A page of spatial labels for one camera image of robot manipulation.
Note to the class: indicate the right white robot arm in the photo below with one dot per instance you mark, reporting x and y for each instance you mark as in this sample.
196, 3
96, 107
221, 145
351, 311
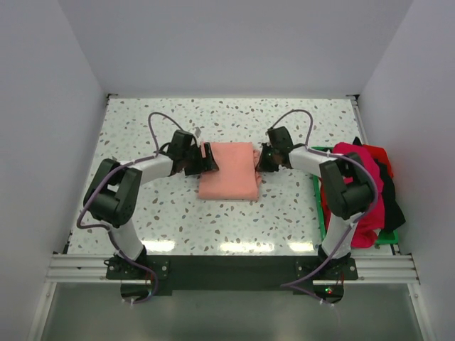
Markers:
350, 190

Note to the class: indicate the salmon pink t shirt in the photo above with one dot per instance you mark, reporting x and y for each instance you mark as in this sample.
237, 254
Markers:
236, 177

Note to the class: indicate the magenta t shirt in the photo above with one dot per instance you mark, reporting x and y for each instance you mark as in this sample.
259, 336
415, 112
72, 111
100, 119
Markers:
367, 230

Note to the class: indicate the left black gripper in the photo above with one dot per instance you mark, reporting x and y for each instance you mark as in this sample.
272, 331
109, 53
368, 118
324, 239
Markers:
204, 165

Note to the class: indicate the aluminium rail frame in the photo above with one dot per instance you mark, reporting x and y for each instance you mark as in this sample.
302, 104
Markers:
227, 246

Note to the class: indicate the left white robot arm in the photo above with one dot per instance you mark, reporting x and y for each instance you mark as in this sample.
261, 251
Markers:
111, 197

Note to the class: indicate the black t shirt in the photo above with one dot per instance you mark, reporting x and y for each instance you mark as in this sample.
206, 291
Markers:
394, 217

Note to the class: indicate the green plastic bin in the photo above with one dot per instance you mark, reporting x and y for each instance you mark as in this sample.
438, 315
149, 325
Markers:
324, 216

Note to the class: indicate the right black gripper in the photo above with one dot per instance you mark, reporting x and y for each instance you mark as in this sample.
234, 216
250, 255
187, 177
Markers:
262, 165

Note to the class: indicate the red t shirt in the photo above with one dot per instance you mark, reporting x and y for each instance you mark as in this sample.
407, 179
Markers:
380, 154

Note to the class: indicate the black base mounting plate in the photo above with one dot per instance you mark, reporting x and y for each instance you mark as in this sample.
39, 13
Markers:
164, 275

